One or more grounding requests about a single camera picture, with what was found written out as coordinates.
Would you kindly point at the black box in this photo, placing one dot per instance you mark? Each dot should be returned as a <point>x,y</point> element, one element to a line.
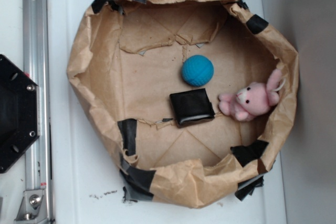
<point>191,107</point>

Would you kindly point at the blue ball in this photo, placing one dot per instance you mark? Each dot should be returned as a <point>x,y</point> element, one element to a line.
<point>197,70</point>

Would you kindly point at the brown paper bag tray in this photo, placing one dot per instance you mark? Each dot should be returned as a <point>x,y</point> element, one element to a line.
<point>125,63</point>

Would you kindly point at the pink plush bunny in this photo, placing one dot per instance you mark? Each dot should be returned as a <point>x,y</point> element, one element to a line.
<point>254,100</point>

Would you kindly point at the aluminium frame rail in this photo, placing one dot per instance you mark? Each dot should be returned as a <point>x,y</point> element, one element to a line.
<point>38,166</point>

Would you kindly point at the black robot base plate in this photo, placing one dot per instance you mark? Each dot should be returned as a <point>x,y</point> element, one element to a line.
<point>19,114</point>

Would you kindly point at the metal corner bracket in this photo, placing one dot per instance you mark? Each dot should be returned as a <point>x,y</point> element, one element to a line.
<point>33,207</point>

